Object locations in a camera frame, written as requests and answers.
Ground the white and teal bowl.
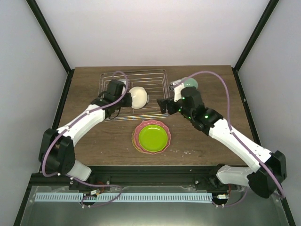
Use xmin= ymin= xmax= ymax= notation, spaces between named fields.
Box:
xmin=129 ymin=87 xmax=149 ymax=109

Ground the chrome wire dish rack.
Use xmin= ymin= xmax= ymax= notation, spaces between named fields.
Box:
xmin=106 ymin=69 xmax=170 ymax=121

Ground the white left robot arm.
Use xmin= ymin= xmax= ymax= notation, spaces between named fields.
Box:
xmin=39 ymin=78 xmax=132 ymax=190

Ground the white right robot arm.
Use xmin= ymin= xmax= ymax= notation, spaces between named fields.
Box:
xmin=157 ymin=87 xmax=286 ymax=198

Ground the pale green bowl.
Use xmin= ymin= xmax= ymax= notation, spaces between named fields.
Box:
xmin=181 ymin=77 xmax=198 ymax=89

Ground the pink scalloped plate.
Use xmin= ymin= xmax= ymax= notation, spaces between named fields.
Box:
xmin=134 ymin=120 xmax=171 ymax=155

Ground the lime green plate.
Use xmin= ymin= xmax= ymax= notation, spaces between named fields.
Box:
xmin=138 ymin=125 xmax=168 ymax=153

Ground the light blue slotted strip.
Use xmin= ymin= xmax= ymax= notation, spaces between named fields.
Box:
xmin=34 ymin=193 xmax=213 ymax=203

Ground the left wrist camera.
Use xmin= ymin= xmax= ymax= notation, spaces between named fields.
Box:
xmin=118 ymin=79 xmax=127 ymax=87

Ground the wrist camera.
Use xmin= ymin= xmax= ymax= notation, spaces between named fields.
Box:
xmin=118 ymin=79 xmax=127 ymax=87
xmin=169 ymin=80 xmax=185 ymax=102

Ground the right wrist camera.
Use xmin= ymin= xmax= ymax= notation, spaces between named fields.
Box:
xmin=169 ymin=80 xmax=185 ymax=102

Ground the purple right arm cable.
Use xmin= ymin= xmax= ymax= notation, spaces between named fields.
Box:
xmin=178 ymin=71 xmax=286 ymax=209

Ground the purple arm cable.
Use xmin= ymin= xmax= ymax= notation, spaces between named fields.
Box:
xmin=41 ymin=70 xmax=129 ymax=209
xmin=178 ymin=71 xmax=286 ymax=209

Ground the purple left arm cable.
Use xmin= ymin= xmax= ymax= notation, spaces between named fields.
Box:
xmin=41 ymin=70 xmax=129 ymax=209

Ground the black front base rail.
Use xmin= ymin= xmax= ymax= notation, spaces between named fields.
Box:
xmin=29 ymin=164 xmax=240 ymax=193

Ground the black aluminium frame post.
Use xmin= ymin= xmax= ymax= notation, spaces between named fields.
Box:
xmin=25 ymin=0 xmax=71 ymax=73

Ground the black right frame post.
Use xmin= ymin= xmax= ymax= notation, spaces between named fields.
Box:
xmin=234 ymin=0 xmax=280 ymax=70

